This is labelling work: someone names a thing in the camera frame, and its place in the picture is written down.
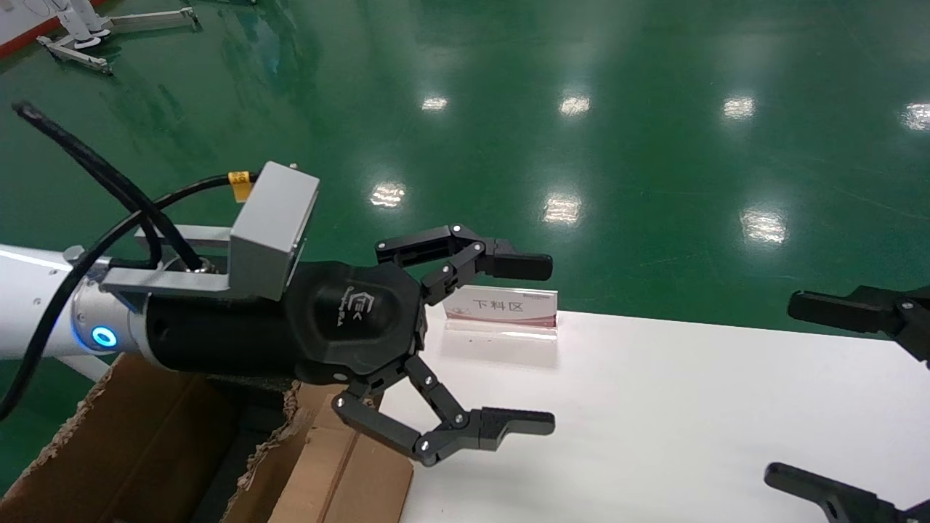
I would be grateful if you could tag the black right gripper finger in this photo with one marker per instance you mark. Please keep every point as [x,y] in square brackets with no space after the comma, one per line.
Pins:
[828,492]
[835,311]

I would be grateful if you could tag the small cardboard box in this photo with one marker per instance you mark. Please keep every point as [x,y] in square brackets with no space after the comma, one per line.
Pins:
[349,483]

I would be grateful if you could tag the white humanoid robot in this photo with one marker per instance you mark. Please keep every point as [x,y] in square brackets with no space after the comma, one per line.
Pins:
[83,22]

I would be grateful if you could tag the grey wrist camera housing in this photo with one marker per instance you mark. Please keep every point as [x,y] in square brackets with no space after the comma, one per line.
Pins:
[272,225]

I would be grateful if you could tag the grey metal robot stand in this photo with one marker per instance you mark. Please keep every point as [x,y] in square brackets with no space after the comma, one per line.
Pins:
[156,19]

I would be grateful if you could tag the large torn cardboard box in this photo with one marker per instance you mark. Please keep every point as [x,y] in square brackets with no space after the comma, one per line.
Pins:
[145,450]

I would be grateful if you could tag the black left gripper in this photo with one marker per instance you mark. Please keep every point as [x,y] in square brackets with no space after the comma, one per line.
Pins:
[349,319]

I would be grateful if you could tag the acrylic sign holder with label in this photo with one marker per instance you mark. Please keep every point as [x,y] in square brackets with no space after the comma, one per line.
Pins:
[501,306]

